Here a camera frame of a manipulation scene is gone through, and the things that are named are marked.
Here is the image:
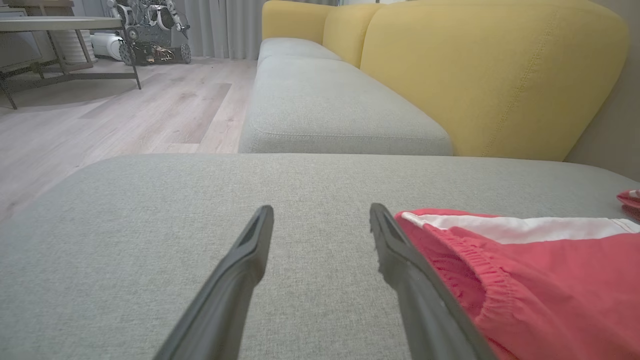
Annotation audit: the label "white round appliance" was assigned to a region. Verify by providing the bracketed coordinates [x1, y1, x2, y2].
[90, 32, 126, 62]

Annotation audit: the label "grey pleated curtain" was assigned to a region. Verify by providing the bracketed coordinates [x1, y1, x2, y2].
[75, 0, 341, 61]

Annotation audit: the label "grey back cushion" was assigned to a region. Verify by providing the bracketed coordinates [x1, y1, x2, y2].
[238, 55, 454, 157]

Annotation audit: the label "large grey chaise seat cushion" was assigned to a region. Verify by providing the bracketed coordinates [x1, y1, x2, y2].
[0, 152, 640, 360]

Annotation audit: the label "white black humanoid robot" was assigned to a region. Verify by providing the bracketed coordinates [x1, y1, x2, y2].
[145, 0, 192, 40]

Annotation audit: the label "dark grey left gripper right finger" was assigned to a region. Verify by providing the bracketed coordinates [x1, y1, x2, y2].
[369, 202, 498, 360]

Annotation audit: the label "red white Bulls jersey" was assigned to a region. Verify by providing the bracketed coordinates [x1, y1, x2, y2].
[616, 188, 640, 222]

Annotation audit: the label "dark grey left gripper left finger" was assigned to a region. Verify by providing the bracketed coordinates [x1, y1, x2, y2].
[151, 204, 276, 360]

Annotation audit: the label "white ribbed cylinder appliance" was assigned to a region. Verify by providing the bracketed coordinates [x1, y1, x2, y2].
[52, 30, 97, 64]

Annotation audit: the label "grey sofa seat cushion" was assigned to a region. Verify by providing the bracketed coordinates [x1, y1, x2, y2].
[256, 37, 343, 66]

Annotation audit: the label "red mesh basketball shorts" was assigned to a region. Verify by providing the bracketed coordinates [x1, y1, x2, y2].
[394, 208, 640, 360]

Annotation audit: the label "black wheeled robot cart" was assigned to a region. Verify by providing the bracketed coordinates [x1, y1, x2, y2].
[119, 25, 193, 67]

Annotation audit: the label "yellow sofa back cushion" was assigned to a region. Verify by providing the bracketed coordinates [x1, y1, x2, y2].
[360, 0, 630, 162]
[322, 4, 383, 69]
[261, 0, 337, 46]

